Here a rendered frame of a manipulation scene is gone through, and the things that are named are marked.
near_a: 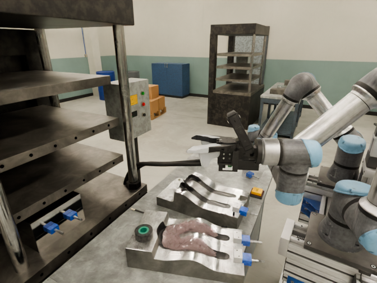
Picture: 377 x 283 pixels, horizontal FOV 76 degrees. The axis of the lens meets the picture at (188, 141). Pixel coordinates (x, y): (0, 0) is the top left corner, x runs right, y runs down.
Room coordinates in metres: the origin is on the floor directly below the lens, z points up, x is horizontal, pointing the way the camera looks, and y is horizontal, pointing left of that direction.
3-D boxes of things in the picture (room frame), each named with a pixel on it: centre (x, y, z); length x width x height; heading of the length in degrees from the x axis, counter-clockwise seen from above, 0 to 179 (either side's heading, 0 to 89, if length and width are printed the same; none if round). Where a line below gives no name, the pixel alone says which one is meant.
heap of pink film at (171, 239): (0.86, 0.00, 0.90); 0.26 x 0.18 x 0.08; 80
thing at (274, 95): (5.23, -2.12, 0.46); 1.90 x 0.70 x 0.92; 152
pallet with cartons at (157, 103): (6.14, 1.30, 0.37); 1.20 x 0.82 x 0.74; 70
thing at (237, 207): (1.04, -0.30, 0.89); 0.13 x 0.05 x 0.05; 63
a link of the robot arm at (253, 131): (1.54, -0.45, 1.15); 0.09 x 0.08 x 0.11; 57
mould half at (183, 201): (1.21, -0.09, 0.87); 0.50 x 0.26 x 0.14; 63
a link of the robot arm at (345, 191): (0.70, -0.57, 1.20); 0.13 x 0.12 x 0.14; 174
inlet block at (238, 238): (0.87, -0.28, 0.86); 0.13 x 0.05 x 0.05; 80
